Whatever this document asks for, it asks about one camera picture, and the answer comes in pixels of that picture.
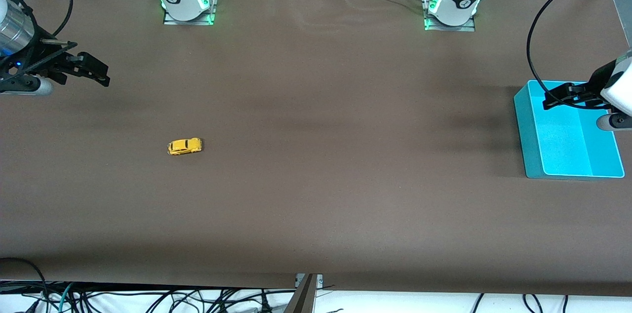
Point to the turquoise plastic bin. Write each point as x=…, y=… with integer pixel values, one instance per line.
x=563, y=155

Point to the dark metal profile beam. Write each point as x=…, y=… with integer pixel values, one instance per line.
x=303, y=300

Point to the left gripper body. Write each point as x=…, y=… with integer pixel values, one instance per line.
x=597, y=82

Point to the brown table cover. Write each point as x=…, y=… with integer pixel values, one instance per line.
x=316, y=179

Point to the small metal edge bracket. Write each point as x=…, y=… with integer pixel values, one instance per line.
x=320, y=281

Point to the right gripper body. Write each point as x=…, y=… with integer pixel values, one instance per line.
x=30, y=61

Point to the yellow beetle toy car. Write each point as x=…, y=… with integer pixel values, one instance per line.
x=185, y=145

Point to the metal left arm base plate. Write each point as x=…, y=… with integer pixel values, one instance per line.
x=449, y=28

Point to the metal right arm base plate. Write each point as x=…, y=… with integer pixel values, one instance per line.
x=187, y=22

